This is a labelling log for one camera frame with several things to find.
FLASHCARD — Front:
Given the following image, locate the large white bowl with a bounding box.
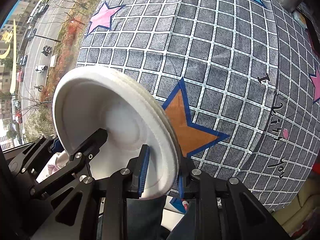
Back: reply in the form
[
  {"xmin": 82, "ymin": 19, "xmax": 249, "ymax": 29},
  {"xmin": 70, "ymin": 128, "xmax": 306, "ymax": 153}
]
[{"xmin": 53, "ymin": 66, "xmax": 180, "ymax": 199}]

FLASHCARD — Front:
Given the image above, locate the pink square plate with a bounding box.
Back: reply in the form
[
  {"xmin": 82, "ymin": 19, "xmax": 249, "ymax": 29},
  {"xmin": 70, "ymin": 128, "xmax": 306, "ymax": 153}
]
[{"xmin": 36, "ymin": 151, "xmax": 69, "ymax": 183}]

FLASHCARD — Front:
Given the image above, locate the blue jeans leg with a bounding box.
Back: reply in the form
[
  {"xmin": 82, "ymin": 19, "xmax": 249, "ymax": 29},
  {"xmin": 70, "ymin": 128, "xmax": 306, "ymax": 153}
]
[{"xmin": 125, "ymin": 194, "xmax": 198, "ymax": 240}]

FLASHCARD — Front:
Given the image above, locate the beige sofa cushion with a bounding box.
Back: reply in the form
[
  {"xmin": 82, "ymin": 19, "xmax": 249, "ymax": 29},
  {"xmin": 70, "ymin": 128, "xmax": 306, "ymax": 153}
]
[{"xmin": 272, "ymin": 179, "xmax": 319, "ymax": 236}]

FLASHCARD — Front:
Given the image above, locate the grey checked tablecloth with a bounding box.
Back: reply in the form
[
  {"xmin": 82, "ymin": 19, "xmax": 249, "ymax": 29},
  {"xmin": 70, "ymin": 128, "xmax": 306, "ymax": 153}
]
[{"xmin": 77, "ymin": 0, "xmax": 319, "ymax": 210}]

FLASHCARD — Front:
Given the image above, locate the small yellow sponge packet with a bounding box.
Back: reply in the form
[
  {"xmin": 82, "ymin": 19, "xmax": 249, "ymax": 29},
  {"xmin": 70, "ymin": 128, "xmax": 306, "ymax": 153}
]
[{"xmin": 292, "ymin": 10, "xmax": 308, "ymax": 30}]

